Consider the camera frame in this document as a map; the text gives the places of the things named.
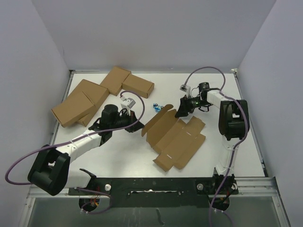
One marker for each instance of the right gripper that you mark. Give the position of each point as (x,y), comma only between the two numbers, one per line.
(184,108)

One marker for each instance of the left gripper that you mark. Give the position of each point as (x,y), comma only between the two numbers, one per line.
(131,118)

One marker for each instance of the cardboard box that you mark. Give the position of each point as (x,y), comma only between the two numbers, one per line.
(72,109)
(174,140)
(114,79)
(138,85)
(97,95)

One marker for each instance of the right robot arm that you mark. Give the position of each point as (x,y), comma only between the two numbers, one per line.
(233,121)

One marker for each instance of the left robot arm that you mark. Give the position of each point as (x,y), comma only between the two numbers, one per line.
(50,170)

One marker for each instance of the folded cardboard box front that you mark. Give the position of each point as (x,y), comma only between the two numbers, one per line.
(72,109)

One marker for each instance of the blue toy police car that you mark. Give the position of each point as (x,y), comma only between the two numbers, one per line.
(157,107)

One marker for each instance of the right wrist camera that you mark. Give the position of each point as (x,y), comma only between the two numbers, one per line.
(186,89)

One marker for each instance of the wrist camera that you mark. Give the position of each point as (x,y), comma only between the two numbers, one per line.
(186,89)
(127,104)

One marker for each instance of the aluminium table frame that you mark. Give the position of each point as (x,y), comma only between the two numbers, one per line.
(247,213)

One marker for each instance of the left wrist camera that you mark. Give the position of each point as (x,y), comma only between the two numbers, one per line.
(127,104)

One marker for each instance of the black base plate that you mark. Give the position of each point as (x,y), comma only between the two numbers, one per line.
(200,192)

